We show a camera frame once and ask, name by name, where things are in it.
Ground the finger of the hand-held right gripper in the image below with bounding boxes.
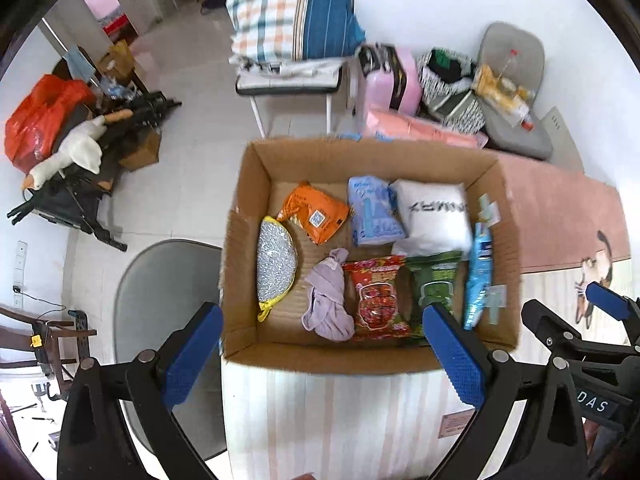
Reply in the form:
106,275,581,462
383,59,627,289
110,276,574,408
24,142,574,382
586,282,640,331
521,299,640,361

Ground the plaid bedding bundle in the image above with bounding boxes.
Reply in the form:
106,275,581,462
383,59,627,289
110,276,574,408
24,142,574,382
226,0,366,63

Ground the black white patterned bag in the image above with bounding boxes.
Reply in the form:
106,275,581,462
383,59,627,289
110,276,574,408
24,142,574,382
416,47,487,135

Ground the silver mesh pouch yellow trim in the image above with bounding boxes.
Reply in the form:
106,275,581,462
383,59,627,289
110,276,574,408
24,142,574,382
256,216,301,323

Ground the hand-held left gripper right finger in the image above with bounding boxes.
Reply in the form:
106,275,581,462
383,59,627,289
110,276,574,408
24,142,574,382
421,301,590,480

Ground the orange snack packet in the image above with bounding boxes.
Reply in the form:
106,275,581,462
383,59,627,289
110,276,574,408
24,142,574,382
276,180,350,246

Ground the dark wooden chair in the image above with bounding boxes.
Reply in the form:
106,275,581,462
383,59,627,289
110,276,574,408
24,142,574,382
0,305,97,396

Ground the black folded stroller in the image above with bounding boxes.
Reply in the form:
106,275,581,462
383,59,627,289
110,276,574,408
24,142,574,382
7,91,182,252

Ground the large cardboard box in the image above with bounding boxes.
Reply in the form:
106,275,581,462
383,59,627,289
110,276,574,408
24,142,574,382
219,136,523,375

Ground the pink suitcase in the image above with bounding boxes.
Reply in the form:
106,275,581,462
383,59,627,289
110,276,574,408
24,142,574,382
356,44,420,116

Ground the folded pink quilt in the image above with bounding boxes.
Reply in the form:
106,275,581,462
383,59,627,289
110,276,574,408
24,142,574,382
362,107,488,150

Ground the grey round chair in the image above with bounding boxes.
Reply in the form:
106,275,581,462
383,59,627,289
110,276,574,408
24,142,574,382
114,240,228,461

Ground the red plastic bag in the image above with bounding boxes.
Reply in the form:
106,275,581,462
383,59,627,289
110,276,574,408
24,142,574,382
5,74,96,175

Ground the white goose plush toy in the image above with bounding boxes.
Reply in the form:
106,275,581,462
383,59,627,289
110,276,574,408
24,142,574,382
21,110,132,192

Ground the white soft packet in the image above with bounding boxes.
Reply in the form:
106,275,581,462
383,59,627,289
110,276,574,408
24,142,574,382
389,178,473,257

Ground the purple cloth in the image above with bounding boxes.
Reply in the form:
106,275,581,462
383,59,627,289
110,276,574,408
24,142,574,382
302,247,356,342

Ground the white perforated panel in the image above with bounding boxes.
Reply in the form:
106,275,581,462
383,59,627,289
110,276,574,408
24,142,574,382
537,106,585,173

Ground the slim blue packet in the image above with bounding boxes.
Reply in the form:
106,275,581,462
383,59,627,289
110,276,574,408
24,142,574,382
462,222,493,331

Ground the white wall socket strip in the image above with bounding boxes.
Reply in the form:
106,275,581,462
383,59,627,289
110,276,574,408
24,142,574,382
12,241,28,311

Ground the light blue tissue pack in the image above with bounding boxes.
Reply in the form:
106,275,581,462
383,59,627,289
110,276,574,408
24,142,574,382
347,175,407,247

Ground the green snack packet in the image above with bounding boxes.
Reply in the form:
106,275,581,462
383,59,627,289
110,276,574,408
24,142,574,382
404,251,463,346

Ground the brown paper bag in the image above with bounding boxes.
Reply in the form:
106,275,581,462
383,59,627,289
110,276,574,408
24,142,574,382
97,40,136,78

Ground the small brown cardboard box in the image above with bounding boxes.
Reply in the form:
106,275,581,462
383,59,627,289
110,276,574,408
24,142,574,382
119,127,161,172

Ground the yellow plastic bag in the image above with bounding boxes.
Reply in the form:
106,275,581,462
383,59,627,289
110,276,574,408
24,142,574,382
472,64,531,116

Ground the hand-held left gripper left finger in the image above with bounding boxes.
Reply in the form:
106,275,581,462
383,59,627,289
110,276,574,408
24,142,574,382
56,301,224,480

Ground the light blue cloth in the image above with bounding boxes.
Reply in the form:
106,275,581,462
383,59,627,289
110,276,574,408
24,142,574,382
65,46,98,81

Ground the white folding bench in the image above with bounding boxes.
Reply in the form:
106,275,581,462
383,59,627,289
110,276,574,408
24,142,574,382
235,57,348,138

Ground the clear plastic bottle red cap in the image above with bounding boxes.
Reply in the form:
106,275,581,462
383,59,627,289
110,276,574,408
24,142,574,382
500,50,518,86

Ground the red snack packet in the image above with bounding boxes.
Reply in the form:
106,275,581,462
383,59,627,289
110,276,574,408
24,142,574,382
343,255,412,343

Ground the grey padded chair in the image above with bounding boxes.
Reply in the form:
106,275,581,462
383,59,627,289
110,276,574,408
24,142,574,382
475,22,553,160

